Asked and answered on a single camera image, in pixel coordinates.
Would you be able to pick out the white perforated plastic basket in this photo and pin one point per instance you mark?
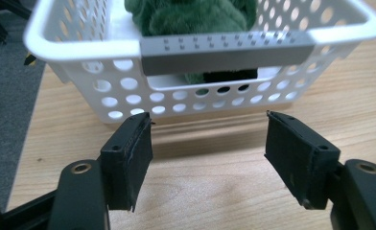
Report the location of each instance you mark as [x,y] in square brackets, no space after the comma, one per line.
[208,51]

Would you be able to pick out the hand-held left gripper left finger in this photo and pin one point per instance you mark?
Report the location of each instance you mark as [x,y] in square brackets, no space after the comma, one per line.
[125,166]

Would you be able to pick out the green plush toy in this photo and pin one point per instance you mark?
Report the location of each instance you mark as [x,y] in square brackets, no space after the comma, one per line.
[192,16]

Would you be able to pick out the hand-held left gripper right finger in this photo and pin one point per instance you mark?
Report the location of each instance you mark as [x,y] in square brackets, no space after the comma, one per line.
[301,166]

